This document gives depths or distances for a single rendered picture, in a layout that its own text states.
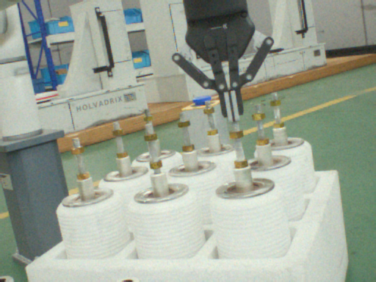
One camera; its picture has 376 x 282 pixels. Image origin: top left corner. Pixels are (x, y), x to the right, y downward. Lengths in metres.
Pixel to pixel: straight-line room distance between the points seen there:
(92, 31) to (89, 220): 2.54
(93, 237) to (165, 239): 0.11
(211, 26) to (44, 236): 0.76
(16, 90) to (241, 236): 0.73
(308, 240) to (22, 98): 0.77
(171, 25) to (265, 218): 2.87
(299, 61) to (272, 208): 3.60
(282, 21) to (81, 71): 1.87
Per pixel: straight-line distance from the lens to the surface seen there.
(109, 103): 3.06
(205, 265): 0.65
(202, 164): 0.83
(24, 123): 1.23
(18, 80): 1.23
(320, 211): 0.77
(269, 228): 0.64
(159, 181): 0.70
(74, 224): 0.74
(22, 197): 1.23
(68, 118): 2.94
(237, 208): 0.63
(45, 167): 1.23
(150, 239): 0.69
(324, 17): 6.62
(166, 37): 3.49
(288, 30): 4.40
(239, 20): 0.63
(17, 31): 1.24
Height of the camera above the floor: 0.44
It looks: 10 degrees down
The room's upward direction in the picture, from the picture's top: 10 degrees counter-clockwise
